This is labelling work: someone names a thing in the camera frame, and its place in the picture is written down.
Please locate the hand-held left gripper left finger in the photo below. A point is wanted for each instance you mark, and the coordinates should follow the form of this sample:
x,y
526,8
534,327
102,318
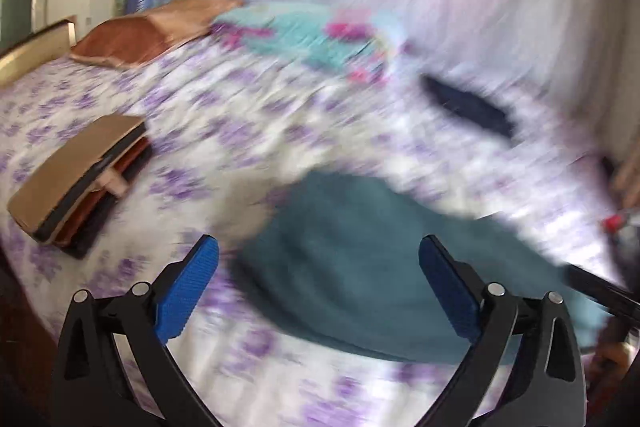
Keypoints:
x,y
187,292

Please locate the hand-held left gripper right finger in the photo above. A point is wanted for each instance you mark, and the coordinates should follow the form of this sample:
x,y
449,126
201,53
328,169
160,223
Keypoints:
x,y
450,292

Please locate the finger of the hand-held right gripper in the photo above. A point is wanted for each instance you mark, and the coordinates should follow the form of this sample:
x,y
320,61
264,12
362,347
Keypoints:
x,y
600,289

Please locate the teal pants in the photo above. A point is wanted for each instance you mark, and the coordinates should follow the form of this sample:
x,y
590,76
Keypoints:
x,y
350,267

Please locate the black folded garment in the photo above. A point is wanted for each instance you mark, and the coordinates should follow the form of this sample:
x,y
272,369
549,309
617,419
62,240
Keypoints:
x,y
100,227

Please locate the rust brown folded garment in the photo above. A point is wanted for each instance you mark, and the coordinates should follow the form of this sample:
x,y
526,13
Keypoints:
x,y
120,167

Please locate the black cloth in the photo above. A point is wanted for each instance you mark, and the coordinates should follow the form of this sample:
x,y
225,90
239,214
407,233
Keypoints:
x,y
470,104

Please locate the brown satin pillow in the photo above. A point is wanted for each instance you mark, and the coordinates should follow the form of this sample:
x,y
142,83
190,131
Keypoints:
x,y
130,39

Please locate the turquoise floral pillow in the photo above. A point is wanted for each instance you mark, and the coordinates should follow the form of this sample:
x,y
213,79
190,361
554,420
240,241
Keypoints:
x,y
300,32

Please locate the wooden bed frame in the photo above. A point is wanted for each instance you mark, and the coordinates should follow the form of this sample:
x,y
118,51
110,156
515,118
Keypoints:
x,y
35,49

